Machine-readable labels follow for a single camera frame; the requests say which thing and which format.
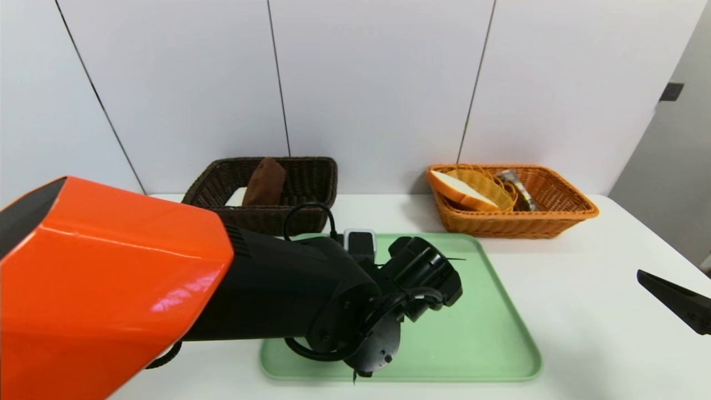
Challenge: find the brown cloth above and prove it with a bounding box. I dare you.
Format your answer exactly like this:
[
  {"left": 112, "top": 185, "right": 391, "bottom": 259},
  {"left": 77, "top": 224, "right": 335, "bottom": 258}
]
[{"left": 243, "top": 157, "right": 287, "bottom": 207}]

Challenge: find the toast bread slice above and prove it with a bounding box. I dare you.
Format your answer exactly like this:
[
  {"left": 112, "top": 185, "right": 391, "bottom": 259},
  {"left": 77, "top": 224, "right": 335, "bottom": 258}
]
[{"left": 430, "top": 169, "right": 500, "bottom": 212}]

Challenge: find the small yellow wicker basket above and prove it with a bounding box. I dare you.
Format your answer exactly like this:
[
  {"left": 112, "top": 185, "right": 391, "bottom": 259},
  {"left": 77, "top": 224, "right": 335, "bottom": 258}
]
[{"left": 450, "top": 166, "right": 518, "bottom": 213}]

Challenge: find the clear candy packet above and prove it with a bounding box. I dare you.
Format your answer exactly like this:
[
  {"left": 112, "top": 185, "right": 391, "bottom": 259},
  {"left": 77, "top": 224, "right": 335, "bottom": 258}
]
[{"left": 494, "top": 169, "right": 539, "bottom": 212}]

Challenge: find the dark brown wicker basket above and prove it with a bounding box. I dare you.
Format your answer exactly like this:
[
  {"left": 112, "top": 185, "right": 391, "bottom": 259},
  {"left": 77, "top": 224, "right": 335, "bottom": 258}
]
[{"left": 182, "top": 157, "right": 338, "bottom": 237}]

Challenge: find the orange wicker basket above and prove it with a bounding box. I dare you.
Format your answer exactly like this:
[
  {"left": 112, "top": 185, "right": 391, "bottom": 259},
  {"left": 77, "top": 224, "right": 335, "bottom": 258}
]
[{"left": 427, "top": 164, "right": 600, "bottom": 240}]

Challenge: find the green plastic tray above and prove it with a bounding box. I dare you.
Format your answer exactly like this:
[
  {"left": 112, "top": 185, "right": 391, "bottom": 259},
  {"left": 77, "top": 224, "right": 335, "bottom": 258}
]
[{"left": 258, "top": 233, "right": 543, "bottom": 382}]

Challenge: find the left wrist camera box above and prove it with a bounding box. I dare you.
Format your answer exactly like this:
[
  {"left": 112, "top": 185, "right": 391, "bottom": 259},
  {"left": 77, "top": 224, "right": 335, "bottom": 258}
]
[{"left": 343, "top": 228, "right": 378, "bottom": 263}]

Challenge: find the thin black left gripper cable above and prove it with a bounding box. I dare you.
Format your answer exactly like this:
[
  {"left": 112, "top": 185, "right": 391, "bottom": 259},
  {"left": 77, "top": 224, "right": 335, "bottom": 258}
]
[{"left": 283, "top": 202, "right": 338, "bottom": 241}]

